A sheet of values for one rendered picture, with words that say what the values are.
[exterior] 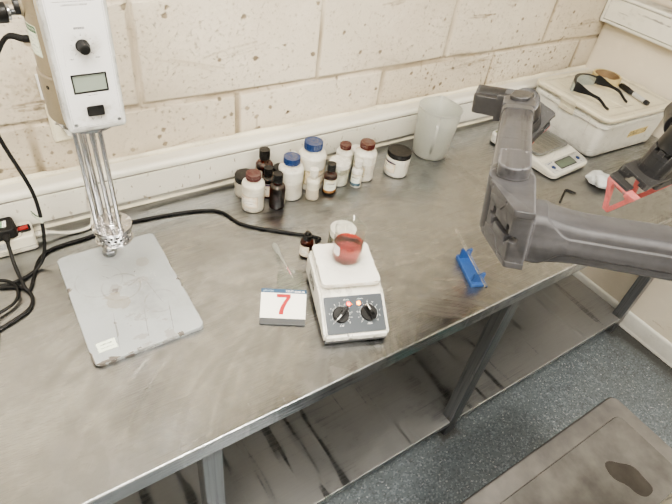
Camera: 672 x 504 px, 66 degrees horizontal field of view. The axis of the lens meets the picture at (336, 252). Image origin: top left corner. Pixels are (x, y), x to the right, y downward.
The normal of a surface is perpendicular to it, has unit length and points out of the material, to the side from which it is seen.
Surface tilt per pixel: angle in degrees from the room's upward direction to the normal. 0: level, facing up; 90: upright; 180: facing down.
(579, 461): 0
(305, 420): 0
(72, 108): 90
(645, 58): 90
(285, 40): 90
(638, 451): 0
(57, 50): 90
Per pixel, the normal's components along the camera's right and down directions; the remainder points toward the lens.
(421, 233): 0.12, -0.73
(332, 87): 0.53, 0.61
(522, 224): -0.31, 0.51
